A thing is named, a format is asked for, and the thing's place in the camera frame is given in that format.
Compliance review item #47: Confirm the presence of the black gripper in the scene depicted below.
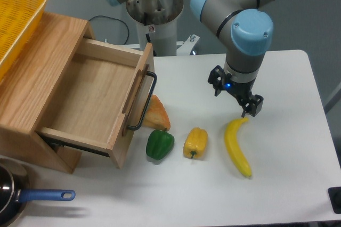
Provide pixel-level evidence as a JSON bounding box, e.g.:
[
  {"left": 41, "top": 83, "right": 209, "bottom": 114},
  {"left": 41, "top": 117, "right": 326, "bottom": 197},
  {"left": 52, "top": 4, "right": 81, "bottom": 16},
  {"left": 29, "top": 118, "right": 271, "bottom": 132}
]
[{"left": 208, "top": 66, "right": 264, "bottom": 117}]

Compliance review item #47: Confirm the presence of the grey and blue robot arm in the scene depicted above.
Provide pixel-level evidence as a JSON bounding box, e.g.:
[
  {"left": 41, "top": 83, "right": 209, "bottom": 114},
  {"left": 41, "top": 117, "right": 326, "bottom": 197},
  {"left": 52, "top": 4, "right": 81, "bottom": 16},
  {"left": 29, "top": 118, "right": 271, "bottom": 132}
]
[{"left": 107, "top": 0, "right": 275, "bottom": 116}]

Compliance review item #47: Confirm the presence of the yellow bell pepper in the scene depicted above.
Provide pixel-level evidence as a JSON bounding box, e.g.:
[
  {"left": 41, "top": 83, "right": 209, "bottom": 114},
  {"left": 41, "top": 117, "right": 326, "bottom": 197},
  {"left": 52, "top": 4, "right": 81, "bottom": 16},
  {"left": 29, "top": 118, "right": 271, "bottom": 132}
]
[{"left": 183, "top": 127, "right": 208, "bottom": 159}]

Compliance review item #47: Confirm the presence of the green bell pepper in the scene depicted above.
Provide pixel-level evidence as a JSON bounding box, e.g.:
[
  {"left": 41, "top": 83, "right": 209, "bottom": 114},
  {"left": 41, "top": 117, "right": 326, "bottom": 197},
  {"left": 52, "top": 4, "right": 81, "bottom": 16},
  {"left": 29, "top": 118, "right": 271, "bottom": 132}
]
[{"left": 146, "top": 129, "right": 175, "bottom": 160}]

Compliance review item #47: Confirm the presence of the yellow banana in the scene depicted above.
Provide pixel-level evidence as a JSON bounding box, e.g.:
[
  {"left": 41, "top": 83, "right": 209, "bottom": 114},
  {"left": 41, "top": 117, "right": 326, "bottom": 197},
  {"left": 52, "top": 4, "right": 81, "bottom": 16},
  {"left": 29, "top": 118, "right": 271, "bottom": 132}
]
[{"left": 224, "top": 118, "right": 252, "bottom": 178}]

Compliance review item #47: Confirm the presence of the orange bread slice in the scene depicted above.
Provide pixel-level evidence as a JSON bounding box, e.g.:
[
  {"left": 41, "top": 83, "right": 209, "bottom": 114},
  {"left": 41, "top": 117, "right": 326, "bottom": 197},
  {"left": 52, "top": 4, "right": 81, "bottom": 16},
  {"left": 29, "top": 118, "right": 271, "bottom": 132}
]
[{"left": 142, "top": 95, "right": 171, "bottom": 131}]

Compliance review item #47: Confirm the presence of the open wooden drawer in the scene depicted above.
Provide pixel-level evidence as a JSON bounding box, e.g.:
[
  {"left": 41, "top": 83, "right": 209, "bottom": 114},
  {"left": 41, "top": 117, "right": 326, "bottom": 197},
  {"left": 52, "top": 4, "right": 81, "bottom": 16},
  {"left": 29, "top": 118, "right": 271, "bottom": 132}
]
[{"left": 37, "top": 39, "right": 156, "bottom": 168}]

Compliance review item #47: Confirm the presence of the black corner object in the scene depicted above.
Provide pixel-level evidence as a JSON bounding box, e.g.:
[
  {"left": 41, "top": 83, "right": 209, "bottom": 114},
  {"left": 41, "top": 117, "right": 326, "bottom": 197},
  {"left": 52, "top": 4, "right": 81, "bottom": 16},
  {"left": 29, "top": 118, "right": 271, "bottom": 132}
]
[{"left": 328, "top": 187, "right": 341, "bottom": 214}]

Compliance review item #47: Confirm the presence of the wooden drawer cabinet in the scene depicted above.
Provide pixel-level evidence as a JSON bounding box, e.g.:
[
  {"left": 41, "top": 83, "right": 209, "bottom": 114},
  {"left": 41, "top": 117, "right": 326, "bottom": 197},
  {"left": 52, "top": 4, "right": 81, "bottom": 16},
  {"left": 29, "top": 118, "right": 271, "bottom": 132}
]
[{"left": 1, "top": 12, "right": 94, "bottom": 174}]

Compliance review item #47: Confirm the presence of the yellow plastic basket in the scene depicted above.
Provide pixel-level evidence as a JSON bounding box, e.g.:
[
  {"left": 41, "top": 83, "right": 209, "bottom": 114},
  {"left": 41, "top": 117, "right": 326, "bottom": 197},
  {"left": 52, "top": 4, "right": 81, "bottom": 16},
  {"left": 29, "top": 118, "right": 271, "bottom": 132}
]
[{"left": 1, "top": 0, "right": 48, "bottom": 79}]

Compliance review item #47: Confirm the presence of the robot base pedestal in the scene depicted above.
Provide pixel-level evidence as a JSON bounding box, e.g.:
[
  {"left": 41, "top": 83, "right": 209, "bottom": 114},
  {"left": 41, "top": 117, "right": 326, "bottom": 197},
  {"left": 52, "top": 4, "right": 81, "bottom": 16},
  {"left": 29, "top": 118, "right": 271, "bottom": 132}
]
[{"left": 126, "top": 0, "right": 200, "bottom": 56}]

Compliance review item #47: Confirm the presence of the black drawer handle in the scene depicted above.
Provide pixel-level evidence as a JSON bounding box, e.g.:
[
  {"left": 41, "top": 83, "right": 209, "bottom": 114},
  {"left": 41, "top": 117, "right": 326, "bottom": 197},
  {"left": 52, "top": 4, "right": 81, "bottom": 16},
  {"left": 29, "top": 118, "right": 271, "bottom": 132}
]
[{"left": 126, "top": 71, "right": 158, "bottom": 132}]

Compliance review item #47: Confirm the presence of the black cable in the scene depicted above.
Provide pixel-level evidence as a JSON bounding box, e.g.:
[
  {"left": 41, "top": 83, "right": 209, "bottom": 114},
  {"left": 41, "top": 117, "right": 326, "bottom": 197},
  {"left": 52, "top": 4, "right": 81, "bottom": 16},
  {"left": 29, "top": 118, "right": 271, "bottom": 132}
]
[{"left": 87, "top": 15, "right": 130, "bottom": 45}]

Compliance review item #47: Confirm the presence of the black pan with blue handle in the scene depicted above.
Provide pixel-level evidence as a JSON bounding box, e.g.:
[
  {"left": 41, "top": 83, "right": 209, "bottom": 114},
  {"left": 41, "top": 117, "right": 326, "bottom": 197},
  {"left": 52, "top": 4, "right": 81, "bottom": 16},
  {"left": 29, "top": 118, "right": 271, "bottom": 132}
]
[{"left": 1, "top": 158, "right": 76, "bottom": 226}]

